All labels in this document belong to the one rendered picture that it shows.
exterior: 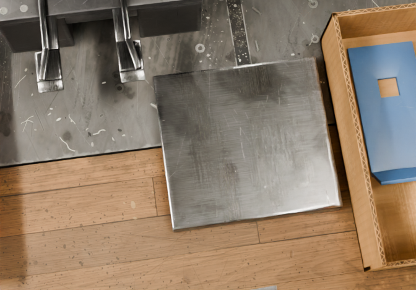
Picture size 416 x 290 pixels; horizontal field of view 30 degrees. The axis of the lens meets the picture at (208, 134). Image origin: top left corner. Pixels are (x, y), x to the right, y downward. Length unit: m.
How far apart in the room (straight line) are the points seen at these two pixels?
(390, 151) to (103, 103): 0.30
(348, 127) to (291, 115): 0.06
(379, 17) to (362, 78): 0.07
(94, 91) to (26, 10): 0.12
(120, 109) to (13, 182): 0.13
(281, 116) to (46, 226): 0.26
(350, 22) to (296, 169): 0.16
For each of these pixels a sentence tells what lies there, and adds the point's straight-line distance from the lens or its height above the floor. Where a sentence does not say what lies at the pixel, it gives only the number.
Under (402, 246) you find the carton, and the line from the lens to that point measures 0.80.
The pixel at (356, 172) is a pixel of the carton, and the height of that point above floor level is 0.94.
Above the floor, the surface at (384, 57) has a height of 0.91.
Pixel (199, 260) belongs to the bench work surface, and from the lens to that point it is 0.78.
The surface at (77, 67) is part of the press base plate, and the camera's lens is 0.83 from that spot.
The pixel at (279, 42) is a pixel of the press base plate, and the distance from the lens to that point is 0.84.
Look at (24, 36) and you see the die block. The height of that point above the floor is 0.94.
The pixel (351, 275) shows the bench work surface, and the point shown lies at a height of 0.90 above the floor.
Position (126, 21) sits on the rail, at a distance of 0.75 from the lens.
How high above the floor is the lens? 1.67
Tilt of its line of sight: 75 degrees down
